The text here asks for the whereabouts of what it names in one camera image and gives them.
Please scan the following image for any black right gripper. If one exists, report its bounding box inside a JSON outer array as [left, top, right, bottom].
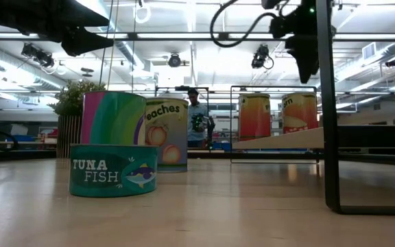
[[269, 0, 318, 84]]

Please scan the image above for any teal tuna fish can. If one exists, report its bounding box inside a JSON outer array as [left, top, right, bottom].
[[68, 143, 159, 198]]

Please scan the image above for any black round ceiling fixture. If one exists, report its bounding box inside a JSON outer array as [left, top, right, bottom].
[[167, 53, 182, 68]]

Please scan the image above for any tall orange red can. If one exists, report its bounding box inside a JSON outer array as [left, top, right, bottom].
[[237, 93, 272, 142]]

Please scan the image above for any black overhead camera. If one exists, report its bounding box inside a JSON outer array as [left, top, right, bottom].
[[251, 43, 275, 71]]

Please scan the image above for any tall peaches can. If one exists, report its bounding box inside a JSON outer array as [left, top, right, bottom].
[[145, 97, 189, 174]]

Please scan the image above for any potted plant in ribbed pot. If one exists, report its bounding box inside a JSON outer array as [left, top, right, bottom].
[[48, 80, 107, 159]]

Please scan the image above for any tall yellow corn can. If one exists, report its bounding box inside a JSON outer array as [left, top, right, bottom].
[[281, 91, 320, 134]]

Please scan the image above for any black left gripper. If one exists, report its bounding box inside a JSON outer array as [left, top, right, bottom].
[[12, 0, 115, 58]]

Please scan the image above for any tall rainbow striped can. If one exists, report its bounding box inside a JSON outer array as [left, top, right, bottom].
[[80, 91, 147, 147]]

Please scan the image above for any person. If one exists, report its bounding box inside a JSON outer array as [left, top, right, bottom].
[[187, 88, 210, 149]]

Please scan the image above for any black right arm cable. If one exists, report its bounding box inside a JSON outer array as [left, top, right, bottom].
[[210, 0, 281, 49]]

